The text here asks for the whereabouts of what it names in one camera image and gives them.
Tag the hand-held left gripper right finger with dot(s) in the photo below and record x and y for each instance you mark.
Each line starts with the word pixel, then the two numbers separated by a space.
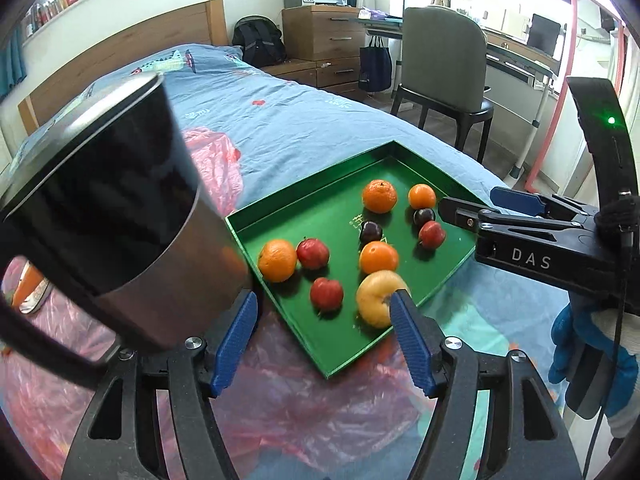
pixel 412 345

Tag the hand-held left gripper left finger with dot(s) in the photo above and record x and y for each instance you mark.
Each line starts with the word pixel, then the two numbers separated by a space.
pixel 232 345

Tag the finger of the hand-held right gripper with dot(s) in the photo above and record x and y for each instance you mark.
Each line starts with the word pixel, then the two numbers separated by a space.
pixel 517 200
pixel 462 212

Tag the dark purple plum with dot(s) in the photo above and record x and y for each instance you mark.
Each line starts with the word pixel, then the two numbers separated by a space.
pixel 370 232
pixel 425 216

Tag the red apple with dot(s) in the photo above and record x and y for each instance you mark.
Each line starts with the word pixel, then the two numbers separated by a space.
pixel 431 235
pixel 313 253

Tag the orange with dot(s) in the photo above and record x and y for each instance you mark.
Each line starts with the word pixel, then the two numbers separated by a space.
pixel 380 196
pixel 277 260
pixel 422 196
pixel 379 257

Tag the yellow apple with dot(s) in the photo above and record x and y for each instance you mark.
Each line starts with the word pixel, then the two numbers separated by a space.
pixel 377 297

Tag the red tomato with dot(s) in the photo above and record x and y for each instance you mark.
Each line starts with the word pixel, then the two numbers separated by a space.
pixel 327 294

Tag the green tray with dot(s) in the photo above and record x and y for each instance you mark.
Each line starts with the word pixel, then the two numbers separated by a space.
pixel 325 210

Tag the person's right hand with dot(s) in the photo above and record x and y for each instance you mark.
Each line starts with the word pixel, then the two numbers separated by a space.
pixel 565 350

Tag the pink plastic sheet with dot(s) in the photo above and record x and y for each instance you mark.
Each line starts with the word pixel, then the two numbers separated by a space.
pixel 300 410

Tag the grey chair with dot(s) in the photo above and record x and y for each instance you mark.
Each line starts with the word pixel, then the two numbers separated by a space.
pixel 440 60

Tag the black monitor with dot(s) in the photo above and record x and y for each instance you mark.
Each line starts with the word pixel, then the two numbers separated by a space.
pixel 544 35

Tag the dark blue tote bag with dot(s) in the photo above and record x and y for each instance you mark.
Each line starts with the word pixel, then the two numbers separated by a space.
pixel 375 67

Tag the white oval plate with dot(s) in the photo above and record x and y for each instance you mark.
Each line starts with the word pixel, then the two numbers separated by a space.
pixel 41 302

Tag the carrot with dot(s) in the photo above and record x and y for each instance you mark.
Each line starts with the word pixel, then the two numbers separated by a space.
pixel 29 280

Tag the wooden dresser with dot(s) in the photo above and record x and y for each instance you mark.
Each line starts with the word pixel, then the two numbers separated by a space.
pixel 325 30

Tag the black backpack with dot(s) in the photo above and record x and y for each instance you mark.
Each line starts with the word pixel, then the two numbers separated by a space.
pixel 257 42

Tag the wooden headboard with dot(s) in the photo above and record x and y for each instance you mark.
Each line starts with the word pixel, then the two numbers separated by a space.
pixel 125 45

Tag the white frame desk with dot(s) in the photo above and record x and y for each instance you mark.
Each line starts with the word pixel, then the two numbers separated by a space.
pixel 515 60

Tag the pink metal frame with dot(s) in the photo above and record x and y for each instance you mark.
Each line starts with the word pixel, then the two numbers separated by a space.
pixel 575 35

